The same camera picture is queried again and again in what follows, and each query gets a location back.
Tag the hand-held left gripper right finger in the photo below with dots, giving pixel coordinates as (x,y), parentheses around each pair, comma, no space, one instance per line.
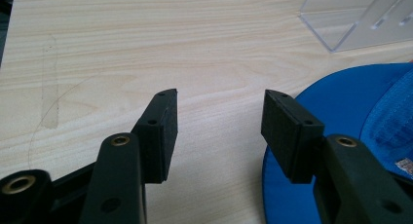
(292,136)

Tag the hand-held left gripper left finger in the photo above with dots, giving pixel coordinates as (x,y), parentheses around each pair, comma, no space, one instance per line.
(155,136)

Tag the blue baseball cap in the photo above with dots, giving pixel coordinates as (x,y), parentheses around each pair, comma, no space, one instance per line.
(344,120)

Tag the clear acrylic stand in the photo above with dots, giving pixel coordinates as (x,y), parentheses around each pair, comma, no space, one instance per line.
(357,16)

